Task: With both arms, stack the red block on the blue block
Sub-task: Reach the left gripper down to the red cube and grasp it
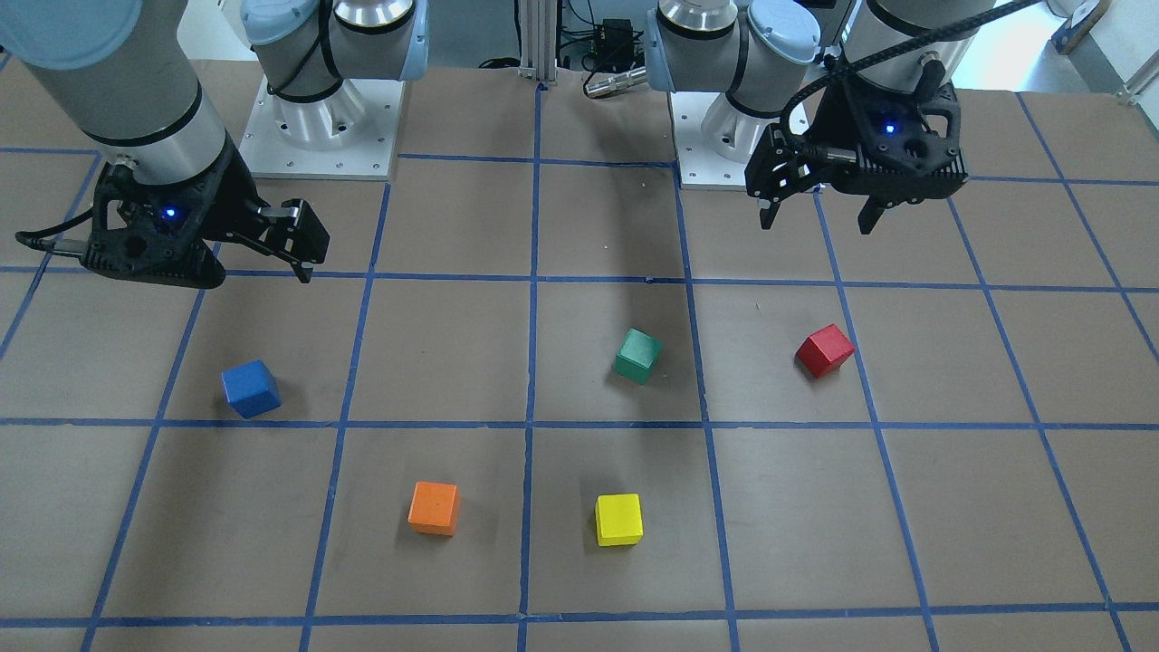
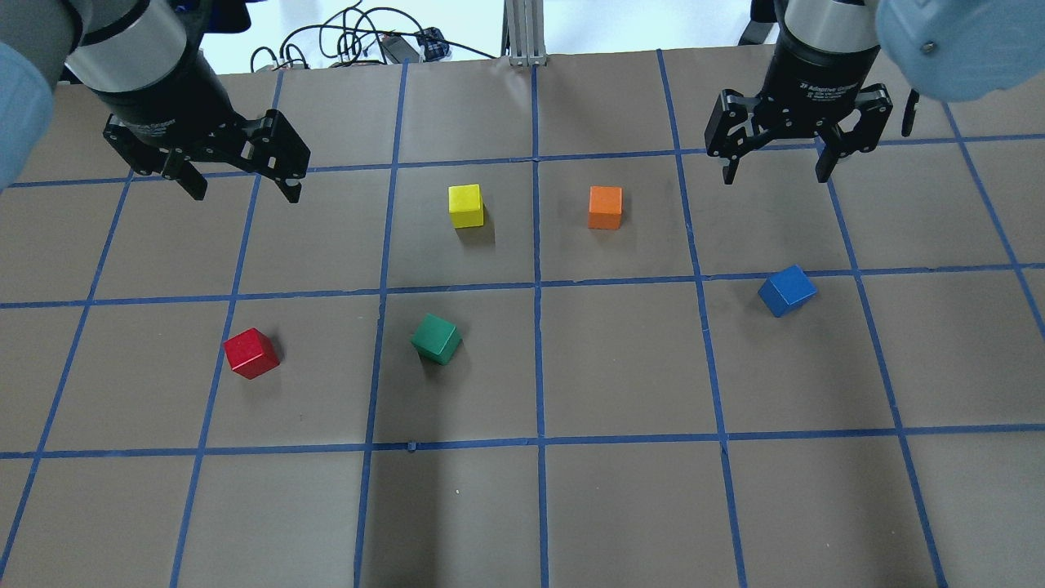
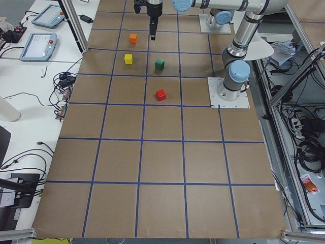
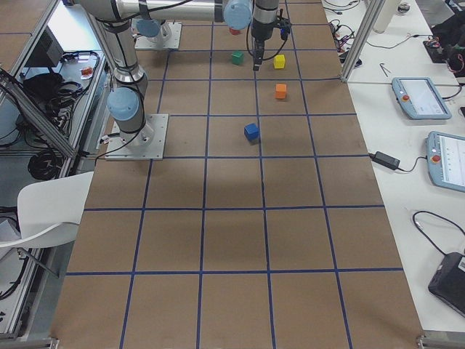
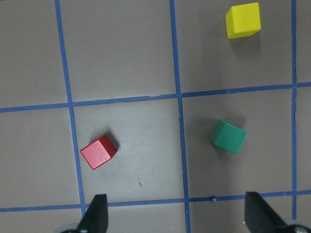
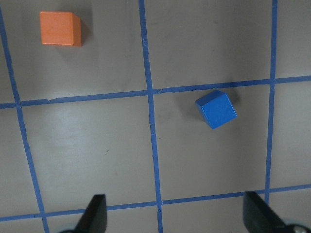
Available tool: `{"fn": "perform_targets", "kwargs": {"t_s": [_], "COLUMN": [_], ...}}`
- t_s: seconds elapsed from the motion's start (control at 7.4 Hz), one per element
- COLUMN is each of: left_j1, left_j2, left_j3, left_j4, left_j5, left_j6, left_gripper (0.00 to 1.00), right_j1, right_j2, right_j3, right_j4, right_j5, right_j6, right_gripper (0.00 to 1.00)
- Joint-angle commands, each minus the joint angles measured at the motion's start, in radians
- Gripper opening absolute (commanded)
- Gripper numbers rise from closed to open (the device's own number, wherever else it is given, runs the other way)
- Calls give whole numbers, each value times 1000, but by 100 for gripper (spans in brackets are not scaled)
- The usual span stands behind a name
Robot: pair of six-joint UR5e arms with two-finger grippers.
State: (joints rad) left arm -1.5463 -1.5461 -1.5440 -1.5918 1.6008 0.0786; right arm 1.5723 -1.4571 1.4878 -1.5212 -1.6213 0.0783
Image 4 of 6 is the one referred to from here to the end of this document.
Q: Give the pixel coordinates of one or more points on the teach pendant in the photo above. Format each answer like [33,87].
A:
[445,159]
[419,98]

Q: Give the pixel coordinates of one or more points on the aluminium frame post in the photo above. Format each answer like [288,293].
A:
[361,37]

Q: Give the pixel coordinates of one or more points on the black monitor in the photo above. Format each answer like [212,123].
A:
[47,53]

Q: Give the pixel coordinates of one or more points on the yellow wooden block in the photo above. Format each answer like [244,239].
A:
[279,62]

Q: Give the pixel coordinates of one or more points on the white plastic chair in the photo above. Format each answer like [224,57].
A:
[50,212]

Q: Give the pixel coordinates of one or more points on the white cylinder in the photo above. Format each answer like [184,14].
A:
[385,16]

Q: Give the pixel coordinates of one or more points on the green wooden block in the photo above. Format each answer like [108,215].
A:
[237,58]

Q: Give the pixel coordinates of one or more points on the upper teach pendant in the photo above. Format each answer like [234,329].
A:
[419,98]

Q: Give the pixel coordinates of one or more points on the orange wooden block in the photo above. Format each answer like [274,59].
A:
[281,91]

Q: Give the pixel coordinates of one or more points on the blue wooden block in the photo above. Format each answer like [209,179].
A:
[251,132]

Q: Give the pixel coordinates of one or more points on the small orange object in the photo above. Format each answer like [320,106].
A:
[86,73]

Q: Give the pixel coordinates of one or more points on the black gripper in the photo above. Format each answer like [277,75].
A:
[261,29]

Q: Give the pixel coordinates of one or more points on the black tablet device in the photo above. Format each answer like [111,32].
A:
[447,283]

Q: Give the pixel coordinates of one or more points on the red wooden block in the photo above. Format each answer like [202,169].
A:
[234,31]

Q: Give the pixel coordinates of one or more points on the lower teach pendant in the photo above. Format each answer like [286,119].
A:
[445,159]

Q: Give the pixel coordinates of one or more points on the black power adapter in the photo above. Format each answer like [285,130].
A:
[385,160]

